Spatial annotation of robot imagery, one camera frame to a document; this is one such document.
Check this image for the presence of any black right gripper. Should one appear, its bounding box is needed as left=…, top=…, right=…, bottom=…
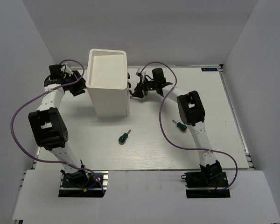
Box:
left=132, top=77, right=158, bottom=98

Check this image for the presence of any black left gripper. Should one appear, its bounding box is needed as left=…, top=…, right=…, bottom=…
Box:
left=65, top=70, right=92, bottom=96

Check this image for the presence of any white drawer cabinet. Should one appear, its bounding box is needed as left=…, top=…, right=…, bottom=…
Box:
left=86, top=49, right=130, bottom=118

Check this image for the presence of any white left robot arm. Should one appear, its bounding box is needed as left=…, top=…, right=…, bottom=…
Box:
left=28, top=64, right=89, bottom=187

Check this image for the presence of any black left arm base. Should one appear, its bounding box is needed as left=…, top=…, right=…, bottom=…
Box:
left=58, top=170, right=108, bottom=198

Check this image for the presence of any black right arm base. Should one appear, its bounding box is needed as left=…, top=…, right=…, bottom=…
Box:
left=181, top=172, right=231, bottom=199

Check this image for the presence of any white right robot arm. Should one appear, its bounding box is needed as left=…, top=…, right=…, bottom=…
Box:
left=132, top=68, right=222, bottom=189

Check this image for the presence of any stubby green orange screwdriver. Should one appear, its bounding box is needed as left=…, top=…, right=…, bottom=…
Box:
left=172, top=120, right=188, bottom=133

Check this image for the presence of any blue table label right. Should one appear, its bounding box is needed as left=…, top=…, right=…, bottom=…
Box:
left=201, top=68, right=218, bottom=72

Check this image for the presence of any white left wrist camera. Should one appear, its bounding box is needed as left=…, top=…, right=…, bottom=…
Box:
left=61, top=64, right=73, bottom=77

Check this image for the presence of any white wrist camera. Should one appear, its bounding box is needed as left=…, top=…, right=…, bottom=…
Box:
left=61, top=64, right=73, bottom=77
left=136, top=68, right=146, bottom=83

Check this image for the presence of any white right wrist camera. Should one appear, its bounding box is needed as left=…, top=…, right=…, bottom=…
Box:
left=136, top=68, right=146, bottom=83

